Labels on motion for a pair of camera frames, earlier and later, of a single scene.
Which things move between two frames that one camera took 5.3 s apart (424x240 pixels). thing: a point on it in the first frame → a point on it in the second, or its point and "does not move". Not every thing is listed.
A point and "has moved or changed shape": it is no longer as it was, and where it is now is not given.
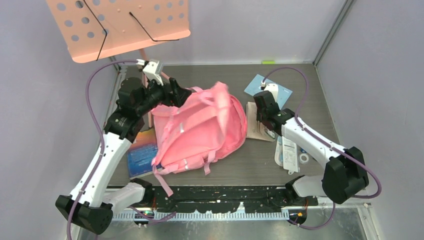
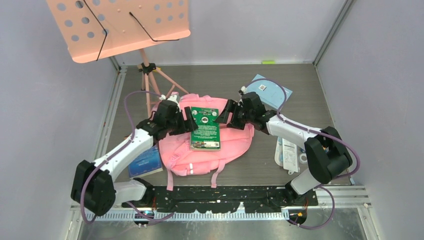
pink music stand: x=96 y=29 does not move
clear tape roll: x=304 y=158 does not move
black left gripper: x=180 y=94 → x=188 y=125
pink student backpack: x=207 y=126 has moved or changed shape
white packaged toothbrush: x=286 y=154 does not move
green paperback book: x=255 y=129 has moved or changed shape
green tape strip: x=268 y=62 does not move
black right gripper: x=259 y=116 → x=230 y=107
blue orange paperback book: x=141 y=153 does not move
